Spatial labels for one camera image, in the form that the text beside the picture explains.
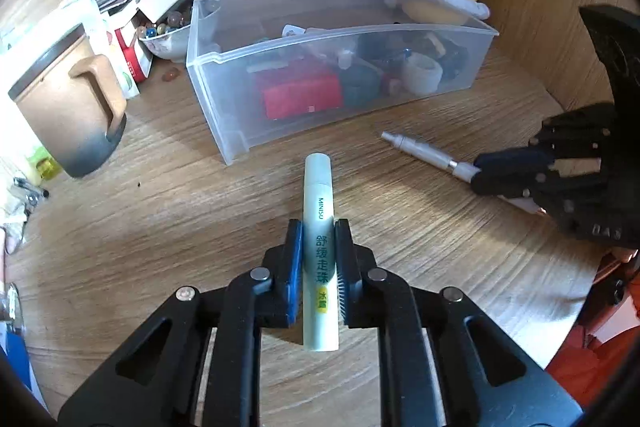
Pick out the white silver pen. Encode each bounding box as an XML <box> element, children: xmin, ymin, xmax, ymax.
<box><xmin>381</xmin><ymin>131</ymin><xmax>546</xmax><ymax>216</ymax></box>

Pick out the pale green roll-on tube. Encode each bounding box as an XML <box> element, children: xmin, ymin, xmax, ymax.
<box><xmin>303</xmin><ymin>153</ymin><xmax>340</xmax><ymax>352</ymax></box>

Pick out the clear tape roll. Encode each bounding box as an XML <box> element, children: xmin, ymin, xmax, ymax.
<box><xmin>401</xmin><ymin>53</ymin><xmax>442</xmax><ymax>96</ymax></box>

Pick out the red fabric pouch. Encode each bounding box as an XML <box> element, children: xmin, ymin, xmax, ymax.
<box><xmin>253</xmin><ymin>62</ymin><xmax>344</xmax><ymax>120</ymax></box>

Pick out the clear plastic storage bin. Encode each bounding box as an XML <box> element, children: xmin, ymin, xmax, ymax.
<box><xmin>186</xmin><ymin>0</ymin><xmax>496</xmax><ymax>162</ymax></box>

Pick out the brown lidded mug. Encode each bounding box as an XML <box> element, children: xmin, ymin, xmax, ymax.
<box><xmin>8</xmin><ymin>24</ymin><xmax>127</xmax><ymax>178</ymax></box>

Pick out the bowl of beads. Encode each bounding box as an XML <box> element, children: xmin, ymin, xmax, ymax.
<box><xmin>137</xmin><ymin>9</ymin><xmax>192</xmax><ymax>63</ymax></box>

